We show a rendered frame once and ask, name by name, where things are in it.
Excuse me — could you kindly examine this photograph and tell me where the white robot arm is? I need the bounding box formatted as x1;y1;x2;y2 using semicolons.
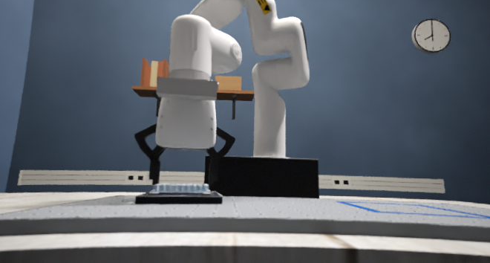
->
157;0;310;158

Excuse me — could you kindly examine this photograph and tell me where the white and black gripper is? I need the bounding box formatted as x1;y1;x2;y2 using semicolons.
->
134;97;235;186

